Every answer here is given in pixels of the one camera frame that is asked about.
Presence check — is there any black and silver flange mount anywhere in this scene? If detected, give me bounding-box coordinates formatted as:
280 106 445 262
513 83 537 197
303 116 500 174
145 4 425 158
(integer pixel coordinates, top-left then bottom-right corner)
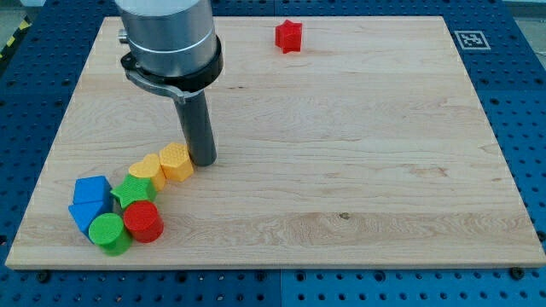
120 37 224 104

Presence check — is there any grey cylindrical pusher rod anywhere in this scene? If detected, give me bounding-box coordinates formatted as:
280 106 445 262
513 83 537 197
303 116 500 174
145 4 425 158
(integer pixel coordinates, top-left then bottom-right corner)
175 90 217 166

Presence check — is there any red star block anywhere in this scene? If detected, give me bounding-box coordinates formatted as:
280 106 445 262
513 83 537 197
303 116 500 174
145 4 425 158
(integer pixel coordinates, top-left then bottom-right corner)
275 20 303 54

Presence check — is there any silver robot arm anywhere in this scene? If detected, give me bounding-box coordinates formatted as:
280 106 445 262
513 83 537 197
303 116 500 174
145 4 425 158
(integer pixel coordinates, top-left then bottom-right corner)
115 0 224 166

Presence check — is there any green star block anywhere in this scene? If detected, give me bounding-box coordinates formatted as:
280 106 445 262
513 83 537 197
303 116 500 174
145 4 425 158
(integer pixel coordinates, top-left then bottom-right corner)
111 174 157 210

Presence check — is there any yellow hexagon block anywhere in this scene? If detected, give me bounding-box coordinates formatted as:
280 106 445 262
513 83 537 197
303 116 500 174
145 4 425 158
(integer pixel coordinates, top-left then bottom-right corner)
160 142 194 182

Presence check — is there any yellow heart block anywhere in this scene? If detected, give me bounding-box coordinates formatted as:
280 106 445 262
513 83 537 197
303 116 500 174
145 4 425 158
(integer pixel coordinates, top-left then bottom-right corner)
129 153 166 191

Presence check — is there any red cylinder block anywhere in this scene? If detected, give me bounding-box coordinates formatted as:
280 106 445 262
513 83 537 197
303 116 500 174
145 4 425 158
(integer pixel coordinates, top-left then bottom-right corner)
123 200 164 243

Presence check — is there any blue cube block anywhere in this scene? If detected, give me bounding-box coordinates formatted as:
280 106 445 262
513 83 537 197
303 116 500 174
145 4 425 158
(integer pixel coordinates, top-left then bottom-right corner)
73 176 113 210

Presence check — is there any green cylinder block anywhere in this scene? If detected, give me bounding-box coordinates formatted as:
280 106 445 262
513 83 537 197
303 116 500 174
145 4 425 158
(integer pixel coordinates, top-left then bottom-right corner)
89 212 132 256

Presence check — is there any blue triangle block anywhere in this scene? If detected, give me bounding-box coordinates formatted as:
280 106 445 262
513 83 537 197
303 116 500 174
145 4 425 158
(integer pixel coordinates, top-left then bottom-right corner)
68 200 113 240

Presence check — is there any wooden board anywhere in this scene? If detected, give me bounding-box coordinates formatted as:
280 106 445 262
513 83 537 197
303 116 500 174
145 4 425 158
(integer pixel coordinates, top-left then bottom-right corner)
6 16 545 270

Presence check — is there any white fiducial marker tag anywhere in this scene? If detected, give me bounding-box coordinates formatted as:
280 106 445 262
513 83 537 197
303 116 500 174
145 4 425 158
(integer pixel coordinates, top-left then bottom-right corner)
455 30 491 50

